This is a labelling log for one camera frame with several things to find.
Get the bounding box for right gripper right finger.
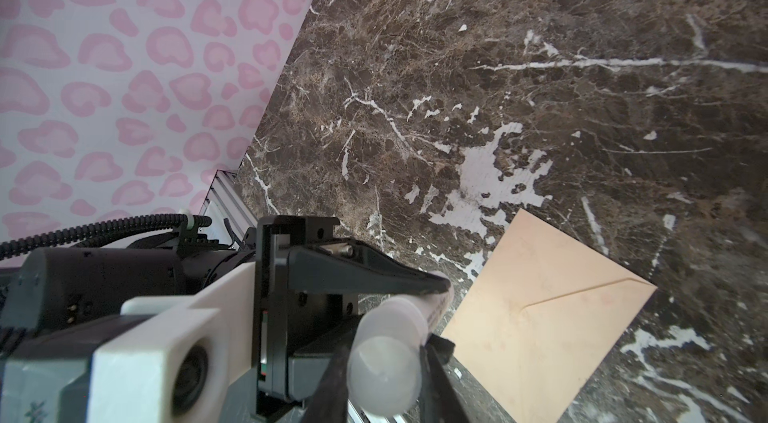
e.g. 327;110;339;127
419;334;469;423

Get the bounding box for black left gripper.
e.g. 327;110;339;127
251;215;451;422

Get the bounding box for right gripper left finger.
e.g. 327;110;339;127
300;345;350;423

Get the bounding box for clear glue stick cap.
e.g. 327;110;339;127
347;295;430;418

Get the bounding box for peach paper envelope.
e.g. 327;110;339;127
443;210;656;422

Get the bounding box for white glue stick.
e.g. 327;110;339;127
412;271;454;341

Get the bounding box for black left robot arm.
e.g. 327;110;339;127
1;214;467;422

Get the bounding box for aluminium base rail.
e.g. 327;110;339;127
200;170;257;246

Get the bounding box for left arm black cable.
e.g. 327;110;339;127
0;212;214;262

